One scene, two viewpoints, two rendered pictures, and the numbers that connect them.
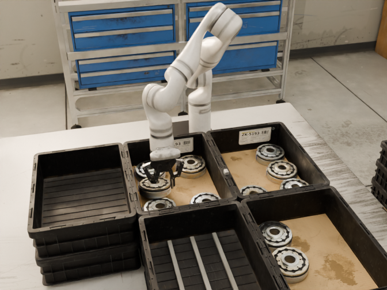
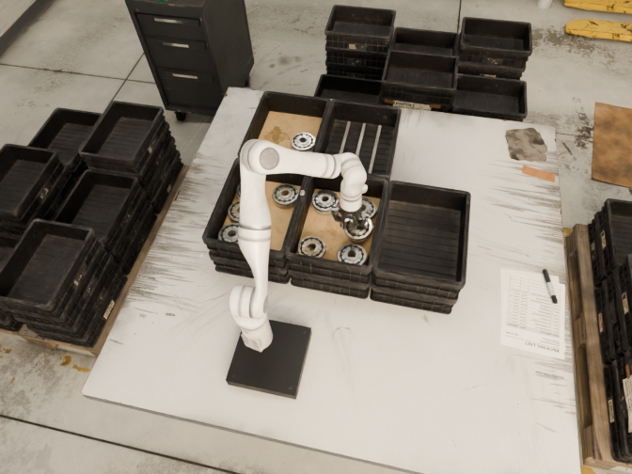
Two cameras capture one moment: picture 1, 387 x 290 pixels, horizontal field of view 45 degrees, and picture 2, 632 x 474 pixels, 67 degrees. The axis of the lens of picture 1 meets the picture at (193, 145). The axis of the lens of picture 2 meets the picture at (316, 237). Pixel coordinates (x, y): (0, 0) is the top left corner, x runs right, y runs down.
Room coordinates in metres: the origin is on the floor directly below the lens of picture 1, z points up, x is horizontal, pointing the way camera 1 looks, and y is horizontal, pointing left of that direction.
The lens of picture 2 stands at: (2.15, 0.47, 2.30)
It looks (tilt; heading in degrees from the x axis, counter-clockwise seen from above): 56 degrees down; 209
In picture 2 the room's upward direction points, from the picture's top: 3 degrees counter-clockwise
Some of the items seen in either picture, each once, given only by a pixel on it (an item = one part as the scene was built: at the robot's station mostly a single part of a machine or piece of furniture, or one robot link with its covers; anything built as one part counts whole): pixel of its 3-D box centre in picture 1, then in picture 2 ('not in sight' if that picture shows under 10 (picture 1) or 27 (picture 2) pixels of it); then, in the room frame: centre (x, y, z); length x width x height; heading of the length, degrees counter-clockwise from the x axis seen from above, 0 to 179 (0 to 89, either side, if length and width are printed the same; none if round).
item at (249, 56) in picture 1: (234, 37); not in sight; (3.31, -0.31, 0.60); 0.72 x 0.03 x 0.56; 103
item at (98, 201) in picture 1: (83, 197); (421, 239); (1.15, 0.35, 0.87); 0.40 x 0.30 x 0.11; 13
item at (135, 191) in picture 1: (175, 170); (339, 217); (1.21, 0.06, 0.92); 0.40 x 0.30 x 0.02; 13
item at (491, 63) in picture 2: not in sight; (486, 66); (-0.60, 0.25, 0.37); 0.40 x 0.30 x 0.45; 104
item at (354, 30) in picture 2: not in sight; (359, 53); (-0.42, -0.53, 0.37); 0.40 x 0.30 x 0.45; 104
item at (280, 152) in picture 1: (270, 151); (231, 234); (1.41, -0.28, 0.86); 0.10 x 0.10 x 0.01
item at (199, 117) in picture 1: (199, 119); (256, 327); (1.68, -0.03, 0.84); 0.09 x 0.09 x 0.17; 3
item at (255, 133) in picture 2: (313, 254); (287, 137); (0.89, -0.32, 0.87); 0.40 x 0.30 x 0.11; 13
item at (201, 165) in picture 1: (190, 163); (311, 247); (1.34, 0.01, 0.86); 0.10 x 0.10 x 0.01
